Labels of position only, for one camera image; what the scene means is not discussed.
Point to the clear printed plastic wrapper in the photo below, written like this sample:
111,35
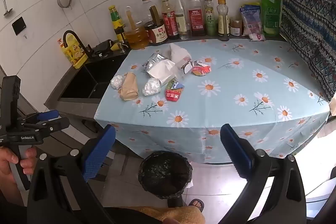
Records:
187,68

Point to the clear bottle yellow cap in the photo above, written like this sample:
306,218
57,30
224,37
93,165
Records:
181,19

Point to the silver foil bag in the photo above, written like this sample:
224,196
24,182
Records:
155,61

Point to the tall red label bottle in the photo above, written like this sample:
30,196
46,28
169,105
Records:
195,14

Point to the small clear plastic ball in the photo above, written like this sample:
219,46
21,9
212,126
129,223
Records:
116,81

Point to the black sponge holder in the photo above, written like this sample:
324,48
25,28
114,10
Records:
103,47

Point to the red snack packet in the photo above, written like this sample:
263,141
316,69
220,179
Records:
173,95

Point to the black sink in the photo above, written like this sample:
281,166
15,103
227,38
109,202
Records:
89,82

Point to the yellow sponge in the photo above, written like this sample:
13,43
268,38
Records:
115,46

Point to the small black wall panel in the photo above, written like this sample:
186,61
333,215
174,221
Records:
19,26

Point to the blue yellow wrapper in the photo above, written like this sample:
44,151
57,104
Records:
175,84

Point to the yellow box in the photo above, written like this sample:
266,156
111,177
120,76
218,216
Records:
74,53

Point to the bin with black bag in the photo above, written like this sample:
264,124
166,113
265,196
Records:
165,174

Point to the green label bottle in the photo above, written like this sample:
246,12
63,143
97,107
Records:
210,18

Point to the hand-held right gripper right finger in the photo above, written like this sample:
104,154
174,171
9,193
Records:
235,150

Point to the clear plastic seasoning bag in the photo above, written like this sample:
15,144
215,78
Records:
252,23

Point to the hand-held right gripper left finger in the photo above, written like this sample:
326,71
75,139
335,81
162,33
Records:
98,153

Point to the blue daisy tablecloth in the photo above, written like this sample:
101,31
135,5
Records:
236,108

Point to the person's foot in sandal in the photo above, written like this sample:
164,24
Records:
197,204

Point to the red orange snack wrapper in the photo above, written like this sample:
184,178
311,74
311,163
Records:
201,70

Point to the person's brown fleece clothing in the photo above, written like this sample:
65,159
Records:
170,214

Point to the red label sauce jar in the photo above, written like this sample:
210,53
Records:
158,33

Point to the beige label bottle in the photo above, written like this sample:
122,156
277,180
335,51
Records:
223,20

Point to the large clear plastic ball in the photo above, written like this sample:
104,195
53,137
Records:
151,86

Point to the hanging metal utensil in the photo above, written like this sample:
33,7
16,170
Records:
7,10

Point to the white cloth glove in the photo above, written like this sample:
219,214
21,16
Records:
179,54

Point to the green yellow sauce bottle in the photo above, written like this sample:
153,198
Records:
116,22

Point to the cooking oil jug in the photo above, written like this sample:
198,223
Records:
136,35

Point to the person's left hand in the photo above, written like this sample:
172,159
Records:
6,161

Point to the blue patterned curtain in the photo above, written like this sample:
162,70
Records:
307,16

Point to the person's left forearm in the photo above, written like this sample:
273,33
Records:
9,192

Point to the black faucet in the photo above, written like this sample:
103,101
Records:
78,37

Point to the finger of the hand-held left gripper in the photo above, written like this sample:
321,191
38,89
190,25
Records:
56,126
48,115

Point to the dark bottle black cap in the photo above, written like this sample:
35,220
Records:
168,19

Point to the green seasoning bag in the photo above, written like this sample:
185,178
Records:
271,15

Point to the clear bottle gold cap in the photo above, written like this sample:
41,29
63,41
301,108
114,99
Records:
146,7

